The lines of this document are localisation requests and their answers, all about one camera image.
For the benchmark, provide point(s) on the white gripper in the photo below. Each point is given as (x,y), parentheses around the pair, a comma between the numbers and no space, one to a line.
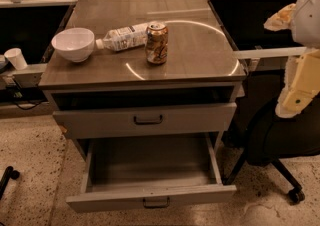
(307,20)

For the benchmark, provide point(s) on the grey drawer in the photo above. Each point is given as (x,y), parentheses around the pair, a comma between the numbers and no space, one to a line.
(150,172)
(143,121)

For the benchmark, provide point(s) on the black chair caster left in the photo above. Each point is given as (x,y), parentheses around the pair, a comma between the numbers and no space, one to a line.
(9,173)

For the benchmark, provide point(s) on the orange soda can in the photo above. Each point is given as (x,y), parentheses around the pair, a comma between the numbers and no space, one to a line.
(157,41)

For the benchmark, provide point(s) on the black office chair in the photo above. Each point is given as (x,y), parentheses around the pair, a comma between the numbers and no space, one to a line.
(267,138)

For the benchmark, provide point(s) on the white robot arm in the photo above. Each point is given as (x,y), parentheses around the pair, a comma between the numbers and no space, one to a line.
(305,24)

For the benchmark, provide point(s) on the white bowl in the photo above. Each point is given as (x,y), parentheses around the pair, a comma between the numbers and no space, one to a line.
(74,44)

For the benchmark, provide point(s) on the grey drawer cabinet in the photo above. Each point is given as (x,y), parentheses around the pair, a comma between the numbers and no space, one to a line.
(200,67)

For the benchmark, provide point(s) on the metal frame rail right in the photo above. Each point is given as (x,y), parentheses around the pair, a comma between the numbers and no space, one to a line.
(267,59)

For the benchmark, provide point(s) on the grey top drawer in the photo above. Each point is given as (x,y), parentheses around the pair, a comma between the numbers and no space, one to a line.
(143,121)

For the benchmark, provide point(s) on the white paper cup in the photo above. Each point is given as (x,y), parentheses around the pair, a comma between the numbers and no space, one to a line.
(16,58)

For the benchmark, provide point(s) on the clear plastic water bottle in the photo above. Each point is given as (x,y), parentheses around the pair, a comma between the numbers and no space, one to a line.
(123,38)

